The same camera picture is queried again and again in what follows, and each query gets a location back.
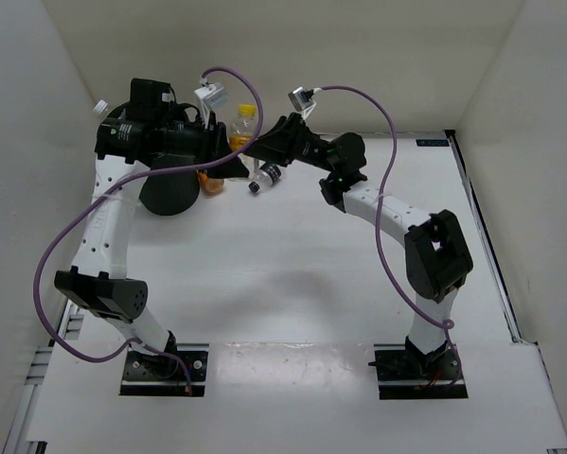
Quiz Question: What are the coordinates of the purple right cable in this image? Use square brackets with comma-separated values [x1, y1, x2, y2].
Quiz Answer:
[310, 84, 464, 384]

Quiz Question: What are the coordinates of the black ribbed plastic bin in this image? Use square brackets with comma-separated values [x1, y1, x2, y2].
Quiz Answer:
[106, 103, 203, 218]

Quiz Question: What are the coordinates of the small black label bottle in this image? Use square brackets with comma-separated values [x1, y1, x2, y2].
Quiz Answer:
[248, 163, 282, 195]

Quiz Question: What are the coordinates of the aluminium frame rail right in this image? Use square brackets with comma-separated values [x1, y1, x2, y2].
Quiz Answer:
[444, 129, 527, 344]

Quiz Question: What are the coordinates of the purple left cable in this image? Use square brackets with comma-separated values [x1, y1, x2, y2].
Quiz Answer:
[33, 67, 265, 396]

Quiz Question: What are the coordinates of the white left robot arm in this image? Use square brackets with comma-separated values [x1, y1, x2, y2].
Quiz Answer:
[54, 79, 249, 378]

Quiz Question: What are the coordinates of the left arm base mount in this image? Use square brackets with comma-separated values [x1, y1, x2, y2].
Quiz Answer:
[119, 343, 209, 397]

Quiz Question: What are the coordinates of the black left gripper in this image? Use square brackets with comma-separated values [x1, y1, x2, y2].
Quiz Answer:
[156, 110, 250, 180]

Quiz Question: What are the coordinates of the large clear water bottle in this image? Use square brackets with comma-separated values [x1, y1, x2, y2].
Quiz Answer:
[93, 99, 109, 117]

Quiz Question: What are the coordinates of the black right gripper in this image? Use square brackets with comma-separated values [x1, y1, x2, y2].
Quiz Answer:
[237, 113, 337, 175]

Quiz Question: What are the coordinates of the aluminium frame rail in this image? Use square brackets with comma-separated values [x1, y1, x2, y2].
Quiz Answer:
[444, 129, 527, 344]
[3, 302, 84, 454]

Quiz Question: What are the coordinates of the purple cable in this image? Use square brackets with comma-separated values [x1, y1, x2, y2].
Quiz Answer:
[310, 84, 464, 384]
[33, 67, 265, 396]

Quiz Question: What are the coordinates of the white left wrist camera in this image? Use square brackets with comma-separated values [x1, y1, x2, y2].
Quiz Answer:
[194, 82, 229, 124]

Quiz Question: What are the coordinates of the aluminium frame rail left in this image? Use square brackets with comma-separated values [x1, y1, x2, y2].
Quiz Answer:
[3, 302, 84, 454]

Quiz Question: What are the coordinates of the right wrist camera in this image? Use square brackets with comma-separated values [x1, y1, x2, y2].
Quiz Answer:
[288, 87, 316, 120]

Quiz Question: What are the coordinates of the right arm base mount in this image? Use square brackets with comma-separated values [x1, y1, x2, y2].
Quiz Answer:
[368, 343, 469, 401]

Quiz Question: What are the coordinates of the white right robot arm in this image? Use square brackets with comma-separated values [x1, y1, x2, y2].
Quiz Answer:
[246, 113, 473, 378]

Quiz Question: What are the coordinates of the orange juice bottle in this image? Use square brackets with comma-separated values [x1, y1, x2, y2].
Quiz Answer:
[197, 172, 224, 197]

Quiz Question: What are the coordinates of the clear yellow cap bottle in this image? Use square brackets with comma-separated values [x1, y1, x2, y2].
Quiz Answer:
[228, 104, 257, 181]

